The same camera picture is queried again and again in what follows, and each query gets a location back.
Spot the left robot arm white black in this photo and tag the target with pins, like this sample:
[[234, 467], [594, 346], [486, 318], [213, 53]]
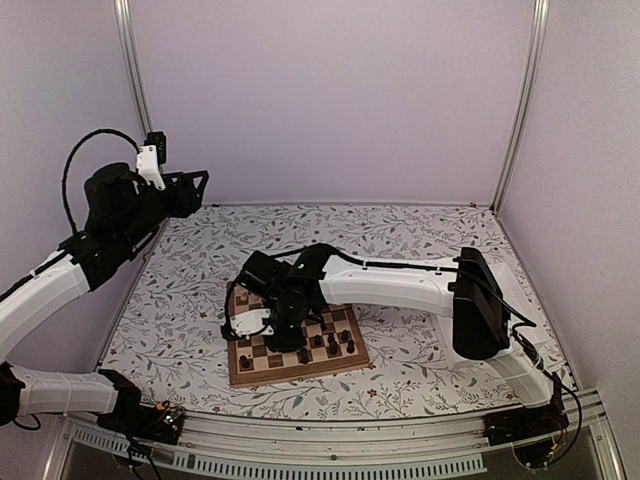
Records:
[[32, 300]]

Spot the dark rook corner piece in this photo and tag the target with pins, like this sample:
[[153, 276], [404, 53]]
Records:
[[245, 363]]

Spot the white plastic tray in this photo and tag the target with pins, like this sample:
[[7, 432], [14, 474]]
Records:
[[489, 308]]

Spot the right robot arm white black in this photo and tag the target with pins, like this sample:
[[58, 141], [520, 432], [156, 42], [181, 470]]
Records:
[[425, 285]]

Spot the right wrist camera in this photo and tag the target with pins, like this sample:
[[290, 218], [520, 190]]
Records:
[[247, 324]]

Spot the white chess piece row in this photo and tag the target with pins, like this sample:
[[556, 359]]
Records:
[[248, 299]]

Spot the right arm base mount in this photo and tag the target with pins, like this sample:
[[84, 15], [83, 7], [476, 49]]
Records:
[[534, 433]]

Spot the floral patterned table mat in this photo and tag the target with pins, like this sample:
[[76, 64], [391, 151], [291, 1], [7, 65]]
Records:
[[168, 340]]

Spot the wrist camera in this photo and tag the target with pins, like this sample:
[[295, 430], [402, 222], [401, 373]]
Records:
[[247, 324], [151, 156]]

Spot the aluminium front rail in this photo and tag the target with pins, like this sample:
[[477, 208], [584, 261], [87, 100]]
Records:
[[431, 447]]

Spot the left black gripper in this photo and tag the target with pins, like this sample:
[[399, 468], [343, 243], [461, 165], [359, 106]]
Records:
[[185, 200]]

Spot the dark king piece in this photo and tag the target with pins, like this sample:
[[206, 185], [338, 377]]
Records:
[[303, 356]]

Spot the wooden chess board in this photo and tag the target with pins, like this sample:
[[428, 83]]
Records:
[[270, 368]]

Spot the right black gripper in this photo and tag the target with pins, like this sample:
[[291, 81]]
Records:
[[288, 345]]

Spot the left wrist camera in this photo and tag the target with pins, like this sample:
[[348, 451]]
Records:
[[151, 156]]

